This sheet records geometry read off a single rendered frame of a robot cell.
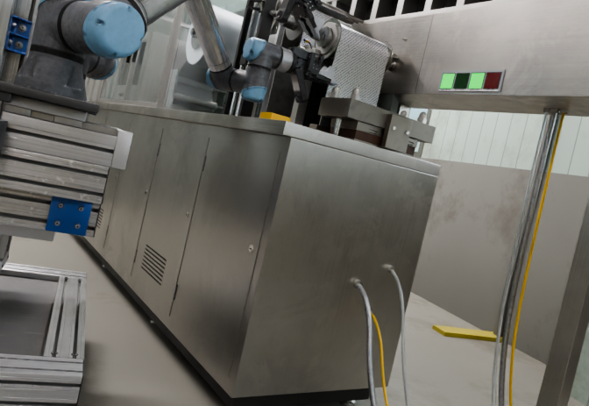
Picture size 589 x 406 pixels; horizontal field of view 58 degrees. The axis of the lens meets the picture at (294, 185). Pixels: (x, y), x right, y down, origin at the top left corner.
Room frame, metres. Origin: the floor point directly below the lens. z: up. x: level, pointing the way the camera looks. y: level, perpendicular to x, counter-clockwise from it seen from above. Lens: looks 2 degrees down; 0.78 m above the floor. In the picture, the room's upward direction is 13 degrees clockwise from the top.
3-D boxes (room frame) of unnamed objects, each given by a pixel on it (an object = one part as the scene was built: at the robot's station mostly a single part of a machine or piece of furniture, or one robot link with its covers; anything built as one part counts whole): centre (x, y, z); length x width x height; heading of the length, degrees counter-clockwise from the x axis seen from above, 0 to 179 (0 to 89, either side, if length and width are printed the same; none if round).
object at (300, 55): (1.77, 0.06, 1.12); 0.12 x 0.08 x 0.09; 124
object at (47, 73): (1.23, 0.61, 0.87); 0.15 x 0.15 x 0.10
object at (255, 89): (1.69, 0.21, 1.01); 0.11 x 0.08 x 0.11; 60
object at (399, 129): (1.76, -0.30, 0.96); 0.10 x 0.03 x 0.11; 124
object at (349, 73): (1.90, -0.13, 1.11); 0.23 x 0.01 x 0.18; 125
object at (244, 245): (2.69, 0.49, 0.43); 2.52 x 0.64 x 0.86; 34
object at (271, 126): (2.68, 0.50, 0.88); 2.52 x 0.66 x 0.04; 34
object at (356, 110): (1.83, -0.23, 1.00); 0.40 x 0.16 x 0.06; 124
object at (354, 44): (2.06, -0.03, 1.16); 0.39 x 0.23 x 0.51; 34
